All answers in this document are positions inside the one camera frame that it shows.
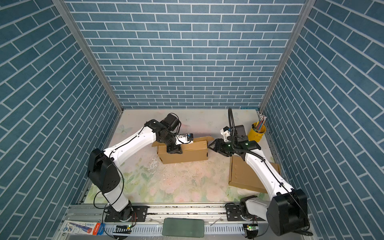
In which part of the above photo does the green rectangular pad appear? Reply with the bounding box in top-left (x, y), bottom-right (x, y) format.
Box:
top-left (162, 218), bottom-right (205, 238)

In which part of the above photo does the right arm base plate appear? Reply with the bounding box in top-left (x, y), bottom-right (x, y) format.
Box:
top-left (224, 203), bottom-right (264, 222)

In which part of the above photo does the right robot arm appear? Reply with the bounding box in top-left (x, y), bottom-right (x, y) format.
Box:
top-left (208, 139), bottom-right (310, 236)

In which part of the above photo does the aluminium front rail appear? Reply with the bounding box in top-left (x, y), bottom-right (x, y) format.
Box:
top-left (53, 201), bottom-right (319, 240)

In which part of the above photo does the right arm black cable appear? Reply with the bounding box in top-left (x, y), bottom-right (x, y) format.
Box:
top-left (227, 107), bottom-right (237, 139)

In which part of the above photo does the yellow pencil cup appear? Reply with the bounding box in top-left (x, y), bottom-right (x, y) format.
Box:
top-left (248, 125), bottom-right (267, 143)

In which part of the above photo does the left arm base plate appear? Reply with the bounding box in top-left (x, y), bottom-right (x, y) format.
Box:
top-left (104, 205), bottom-right (149, 223)

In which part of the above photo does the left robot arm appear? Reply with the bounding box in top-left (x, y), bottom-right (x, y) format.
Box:
top-left (88, 114), bottom-right (183, 222)

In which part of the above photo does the brown cardboard box sheet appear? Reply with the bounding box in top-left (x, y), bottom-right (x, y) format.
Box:
top-left (229, 156), bottom-right (284, 194)

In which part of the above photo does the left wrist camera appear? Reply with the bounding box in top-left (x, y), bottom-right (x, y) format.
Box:
top-left (160, 112), bottom-right (195, 146)

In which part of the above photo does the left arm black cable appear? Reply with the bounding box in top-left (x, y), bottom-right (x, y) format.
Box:
top-left (92, 167), bottom-right (125, 211)

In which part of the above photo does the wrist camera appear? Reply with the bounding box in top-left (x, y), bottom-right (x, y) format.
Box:
top-left (160, 112), bottom-right (195, 146)
top-left (220, 125), bottom-right (248, 142)

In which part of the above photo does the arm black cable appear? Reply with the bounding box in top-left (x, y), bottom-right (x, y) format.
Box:
top-left (92, 167), bottom-right (125, 211)
top-left (227, 107), bottom-right (237, 139)

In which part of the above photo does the coloured pencils bundle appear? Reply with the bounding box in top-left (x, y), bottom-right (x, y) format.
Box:
top-left (254, 115), bottom-right (267, 133)

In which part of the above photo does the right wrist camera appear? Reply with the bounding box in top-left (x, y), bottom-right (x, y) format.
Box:
top-left (220, 125), bottom-right (248, 142)

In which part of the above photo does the white printed package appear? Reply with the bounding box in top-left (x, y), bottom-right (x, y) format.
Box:
top-left (60, 221), bottom-right (105, 236)

